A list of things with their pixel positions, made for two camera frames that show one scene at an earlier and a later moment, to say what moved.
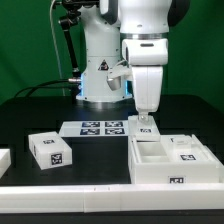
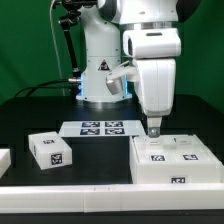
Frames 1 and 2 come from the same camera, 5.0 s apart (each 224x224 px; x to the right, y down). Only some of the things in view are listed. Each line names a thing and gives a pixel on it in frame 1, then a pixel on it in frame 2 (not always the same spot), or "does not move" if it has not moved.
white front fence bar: (111, 198) does not move
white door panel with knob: (184, 148) does not move
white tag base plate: (94, 128) does not move
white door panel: (143, 131) -> (155, 150)
